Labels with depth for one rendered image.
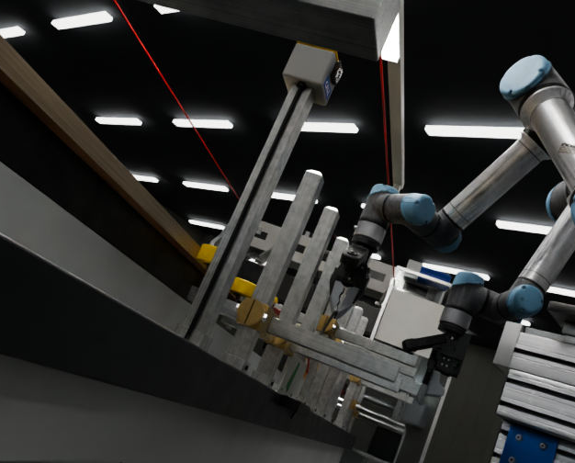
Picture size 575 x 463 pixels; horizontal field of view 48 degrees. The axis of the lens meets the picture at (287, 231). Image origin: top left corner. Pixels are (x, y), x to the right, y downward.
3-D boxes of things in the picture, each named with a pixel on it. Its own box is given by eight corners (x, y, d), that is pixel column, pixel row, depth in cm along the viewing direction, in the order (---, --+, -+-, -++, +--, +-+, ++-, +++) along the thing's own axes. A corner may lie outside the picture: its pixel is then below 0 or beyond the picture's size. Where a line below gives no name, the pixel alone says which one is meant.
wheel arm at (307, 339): (393, 388, 120) (400, 366, 122) (392, 386, 117) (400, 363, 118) (188, 306, 133) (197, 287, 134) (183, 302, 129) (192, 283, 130)
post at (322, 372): (307, 429, 214) (359, 295, 225) (305, 428, 210) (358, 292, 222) (297, 424, 215) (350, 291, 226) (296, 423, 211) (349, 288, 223)
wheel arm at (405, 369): (413, 378, 217) (417, 368, 218) (413, 378, 214) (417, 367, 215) (277, 325, 231) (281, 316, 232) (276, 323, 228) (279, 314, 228)
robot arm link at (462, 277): (492, 278, 170) (462, 265, 170) (479, 318, 167) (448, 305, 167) (481, 284, 177) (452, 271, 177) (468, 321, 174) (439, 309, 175)
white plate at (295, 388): (296, 402, 176) (310, 367, 178) (278, 393, 152) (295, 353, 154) (294, 401, 176) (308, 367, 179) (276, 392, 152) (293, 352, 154)
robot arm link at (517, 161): (578, 106, 160) (430, 239, 175) (557, 80, 154) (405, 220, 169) (607, 128, 151) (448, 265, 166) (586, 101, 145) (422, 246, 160)
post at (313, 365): (300, 412, 191) (358, 264, 203) (298, 411, 188) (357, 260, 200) (289, 406, 192) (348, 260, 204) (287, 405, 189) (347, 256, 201)
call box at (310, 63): (324, 110, 110) (341, 72, 112) (319, 88, 104) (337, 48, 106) (287, 99, 112) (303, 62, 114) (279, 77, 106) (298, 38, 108)
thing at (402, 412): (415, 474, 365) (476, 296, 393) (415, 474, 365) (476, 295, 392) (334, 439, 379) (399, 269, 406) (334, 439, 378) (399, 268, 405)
